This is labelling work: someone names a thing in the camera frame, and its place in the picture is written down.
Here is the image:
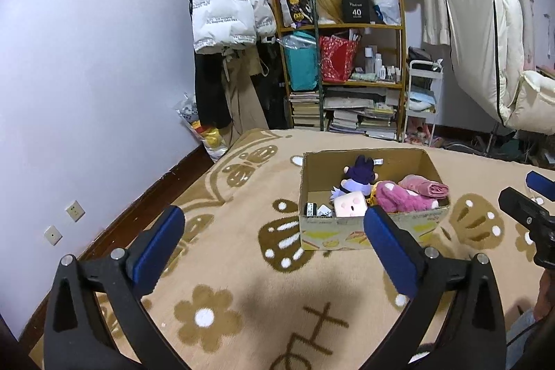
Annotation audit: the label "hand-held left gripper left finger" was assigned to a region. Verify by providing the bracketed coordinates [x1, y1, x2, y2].
[43, 204, 187, 370]

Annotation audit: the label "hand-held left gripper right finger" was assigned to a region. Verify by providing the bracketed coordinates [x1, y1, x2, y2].
[363, 205, 507, 370]

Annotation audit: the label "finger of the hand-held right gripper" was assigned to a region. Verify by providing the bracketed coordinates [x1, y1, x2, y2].
[498, 187, 555, 232]
[526, 171, 555, 201]

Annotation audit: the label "pink plush toy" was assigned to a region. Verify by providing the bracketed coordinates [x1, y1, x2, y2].
[374, 180, 438, 214]

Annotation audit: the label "pale pink cube plush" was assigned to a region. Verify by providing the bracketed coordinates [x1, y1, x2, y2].
[333, 192, 367, 218]

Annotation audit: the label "brown cardboard box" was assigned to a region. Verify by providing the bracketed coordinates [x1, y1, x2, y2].
[298, 147, 452, 251]

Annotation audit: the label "dusty pink cloth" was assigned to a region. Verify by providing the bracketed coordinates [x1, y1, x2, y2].
[398, 174, 450, 199]

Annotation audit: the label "purple plush doll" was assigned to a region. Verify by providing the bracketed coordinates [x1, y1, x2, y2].
[330, 155, 384, 201]

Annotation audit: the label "person's right hand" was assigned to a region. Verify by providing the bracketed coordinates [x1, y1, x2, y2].
[535, 270, 555, 321]

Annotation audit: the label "metal chair leg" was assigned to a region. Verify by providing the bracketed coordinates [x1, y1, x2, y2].
[483, 121, 499, 156]

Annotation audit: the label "beige printed blanket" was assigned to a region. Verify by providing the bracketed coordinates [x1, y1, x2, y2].
[28, 128, 555, 370]

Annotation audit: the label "black white plush with tag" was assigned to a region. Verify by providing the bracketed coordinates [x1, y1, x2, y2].
[305, 202, 334, 219]

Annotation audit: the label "person's blue jeans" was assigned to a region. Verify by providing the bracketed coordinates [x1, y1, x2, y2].
[505, 307, 547, 370]

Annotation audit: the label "pink toys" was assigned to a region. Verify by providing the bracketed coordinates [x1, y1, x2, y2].
[405, 123, 443, 147]

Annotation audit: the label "plastic bag with yellow toy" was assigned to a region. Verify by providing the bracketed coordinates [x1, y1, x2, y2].
[176, 93, 228, 160]

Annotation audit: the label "pile of books and papers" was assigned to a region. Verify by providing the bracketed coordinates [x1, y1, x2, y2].
[325, 86, 400, 142]

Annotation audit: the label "white metal cart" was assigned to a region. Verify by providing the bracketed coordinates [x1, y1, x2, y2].
[403, 59, 444, 145]

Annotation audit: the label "blue white cloth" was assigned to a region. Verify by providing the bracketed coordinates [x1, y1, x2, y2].
[408, 90, 436, 113]

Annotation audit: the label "black coat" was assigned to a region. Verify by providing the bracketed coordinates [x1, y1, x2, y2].
[194, 49, 232, 130]

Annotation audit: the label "green metal pole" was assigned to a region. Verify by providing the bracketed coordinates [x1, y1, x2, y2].
[309, 0, 326, 132]

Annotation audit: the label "stack of books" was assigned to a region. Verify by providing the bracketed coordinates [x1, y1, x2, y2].
[288, 90, 322, 129]

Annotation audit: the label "beige trench coat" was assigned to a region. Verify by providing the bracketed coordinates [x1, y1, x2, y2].
[221, 45, 270, 147]

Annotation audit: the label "cream duvet on rack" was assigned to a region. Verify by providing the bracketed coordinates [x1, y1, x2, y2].
[441, 0, 555, 133]

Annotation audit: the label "black bag on cart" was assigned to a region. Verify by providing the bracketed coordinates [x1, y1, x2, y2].
[408, 46, 434, 63]

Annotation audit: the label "row of small cosmetic bottles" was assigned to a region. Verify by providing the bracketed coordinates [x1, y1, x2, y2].
[363, 46, 404, 84]

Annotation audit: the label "red patterned bag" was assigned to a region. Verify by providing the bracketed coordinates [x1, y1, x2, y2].
[319, 34, 360, 84]

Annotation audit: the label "teal bag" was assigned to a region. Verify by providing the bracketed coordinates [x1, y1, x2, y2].
[282, 31, 321, 92]

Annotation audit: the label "wooden shelf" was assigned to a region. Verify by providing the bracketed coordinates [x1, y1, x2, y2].
[272, 0, 408, 143]

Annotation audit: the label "black box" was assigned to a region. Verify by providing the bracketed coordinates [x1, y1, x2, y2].
[341, 0, 373, 25]

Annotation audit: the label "blonde wig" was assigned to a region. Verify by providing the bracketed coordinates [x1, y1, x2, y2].
[313, 0, 348, 25]

